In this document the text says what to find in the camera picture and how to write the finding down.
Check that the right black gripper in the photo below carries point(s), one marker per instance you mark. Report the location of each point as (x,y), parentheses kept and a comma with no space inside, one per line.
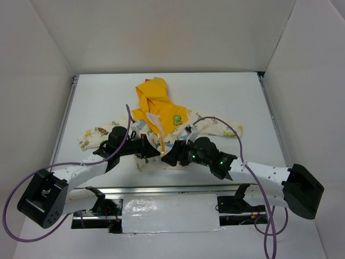
(178,152)

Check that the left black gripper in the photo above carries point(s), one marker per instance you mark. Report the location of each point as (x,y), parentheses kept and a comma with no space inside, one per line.
(143,146)

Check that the yellow hooded printed child jacket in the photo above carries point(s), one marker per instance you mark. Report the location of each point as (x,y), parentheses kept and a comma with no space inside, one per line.
(159,113)

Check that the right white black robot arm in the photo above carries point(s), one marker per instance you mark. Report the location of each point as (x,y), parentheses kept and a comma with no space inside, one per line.
(291,187)

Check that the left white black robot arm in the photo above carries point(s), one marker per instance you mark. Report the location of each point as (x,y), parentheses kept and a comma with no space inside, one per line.
(50,195)

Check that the white foil covered panel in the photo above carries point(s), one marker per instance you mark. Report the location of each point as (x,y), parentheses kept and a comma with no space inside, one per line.
(182,213)

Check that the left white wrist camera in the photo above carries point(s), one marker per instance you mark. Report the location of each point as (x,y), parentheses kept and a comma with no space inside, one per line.
(137,126)

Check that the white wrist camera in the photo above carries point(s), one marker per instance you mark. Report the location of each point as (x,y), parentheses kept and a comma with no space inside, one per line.
(137,126)
(192,133)

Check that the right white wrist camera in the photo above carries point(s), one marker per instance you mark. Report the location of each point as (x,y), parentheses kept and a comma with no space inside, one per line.
(192,133)

